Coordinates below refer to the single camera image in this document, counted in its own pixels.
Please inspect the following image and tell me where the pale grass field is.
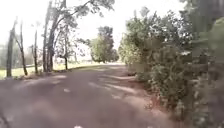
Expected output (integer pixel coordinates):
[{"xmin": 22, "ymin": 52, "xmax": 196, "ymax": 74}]
[{"xmin": 0, "ymin": 61, "xmax": 101, "ymax": 80}]

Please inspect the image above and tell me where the wall of green bushes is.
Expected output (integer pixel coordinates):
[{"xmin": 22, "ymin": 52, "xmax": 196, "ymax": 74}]
[{"xmin": 118, "ymin": 0, "xmax": 224, "ymax": 128}]

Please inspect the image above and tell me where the green leafy tree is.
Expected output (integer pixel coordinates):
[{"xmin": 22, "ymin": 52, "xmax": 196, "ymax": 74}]
[{"xmin": 89, "ymin": 25, "xmax": 120, "ymax": 64}]

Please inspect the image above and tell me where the grey asphalt road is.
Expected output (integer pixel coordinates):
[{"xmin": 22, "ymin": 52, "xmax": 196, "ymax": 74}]
[{"xmin": 0, "ymin": 63, "xmax": 181, "ymax": 128}]

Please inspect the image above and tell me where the row of bare-trunked trees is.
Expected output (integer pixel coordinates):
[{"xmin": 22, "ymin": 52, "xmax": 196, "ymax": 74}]
[{"xmin": 4, "ymin": 0, "xmax": 116, "ymax": 78}]

